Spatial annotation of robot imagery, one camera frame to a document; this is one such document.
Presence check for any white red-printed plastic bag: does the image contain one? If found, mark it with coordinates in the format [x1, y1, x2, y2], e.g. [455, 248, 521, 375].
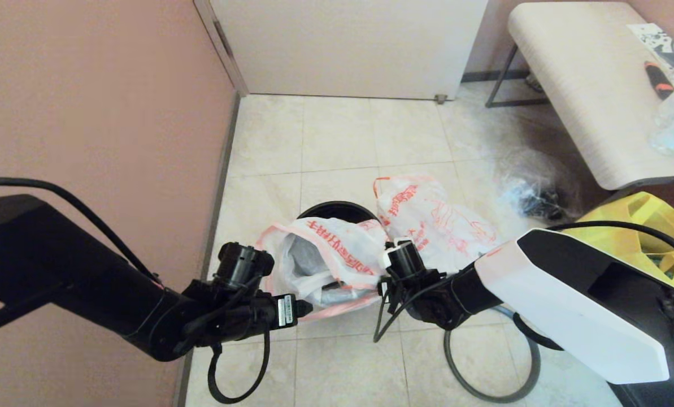
[373, 175, 503, 275]

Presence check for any grey bin rim ring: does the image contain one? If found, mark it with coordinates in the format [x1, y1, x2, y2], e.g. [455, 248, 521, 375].
[443, 305, 541, 404]

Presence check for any black round trash bin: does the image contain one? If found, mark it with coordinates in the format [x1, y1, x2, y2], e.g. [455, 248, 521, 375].
[297, 201, 380, 224]

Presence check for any clear bag with dark contents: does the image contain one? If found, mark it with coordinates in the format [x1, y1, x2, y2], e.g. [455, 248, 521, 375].
[494, 150, 583, 222]

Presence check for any yellow fabric tote bag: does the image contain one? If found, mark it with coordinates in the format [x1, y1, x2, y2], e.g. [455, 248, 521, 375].
[563, 192, 674, 307]

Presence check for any white door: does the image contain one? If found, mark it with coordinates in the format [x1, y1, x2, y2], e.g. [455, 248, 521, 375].
[210, 0, 489, 102]

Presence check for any beige wooden table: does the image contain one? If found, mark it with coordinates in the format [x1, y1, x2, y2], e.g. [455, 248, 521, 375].
[485, 2, 674, 193]

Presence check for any black orange tool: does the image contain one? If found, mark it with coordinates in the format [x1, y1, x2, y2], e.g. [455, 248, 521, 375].
[642, 61, 674, 101]

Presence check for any black white printed leaflet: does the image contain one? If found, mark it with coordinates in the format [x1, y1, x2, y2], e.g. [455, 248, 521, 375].
[625, 24, 674, 79]

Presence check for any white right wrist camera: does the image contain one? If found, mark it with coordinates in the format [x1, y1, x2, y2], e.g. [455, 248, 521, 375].
[383, 240, 415, 267]

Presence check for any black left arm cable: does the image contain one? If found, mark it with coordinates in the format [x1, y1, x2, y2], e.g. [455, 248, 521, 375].
[0, 178, 272, 405]

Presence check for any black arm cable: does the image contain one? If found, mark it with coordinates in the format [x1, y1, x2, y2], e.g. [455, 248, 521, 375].
[373, 222, 674, 352]
[0, 178, 272, 405]

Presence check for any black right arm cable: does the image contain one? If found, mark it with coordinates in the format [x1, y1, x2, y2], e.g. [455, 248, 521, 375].
[373, 222, 674, 352]

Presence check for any beige door frame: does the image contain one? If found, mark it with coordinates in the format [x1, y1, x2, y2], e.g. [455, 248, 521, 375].
[193, 0, 250, 98]

